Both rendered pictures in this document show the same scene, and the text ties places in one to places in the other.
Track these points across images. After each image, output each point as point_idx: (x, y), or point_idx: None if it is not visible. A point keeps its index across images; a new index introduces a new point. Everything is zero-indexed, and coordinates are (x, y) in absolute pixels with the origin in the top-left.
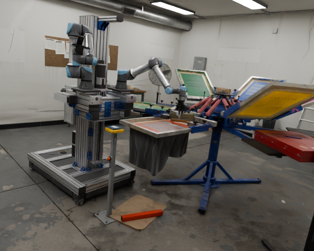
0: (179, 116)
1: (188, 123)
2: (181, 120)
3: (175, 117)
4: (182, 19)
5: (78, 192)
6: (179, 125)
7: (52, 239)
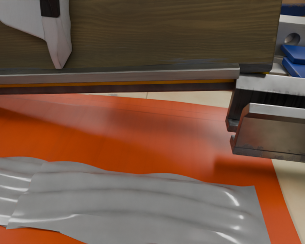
0: (58, 38)
1: (255, 128)
2: (96, 82)
3: None
4: None
5: None
6: (112, 159)
7: None
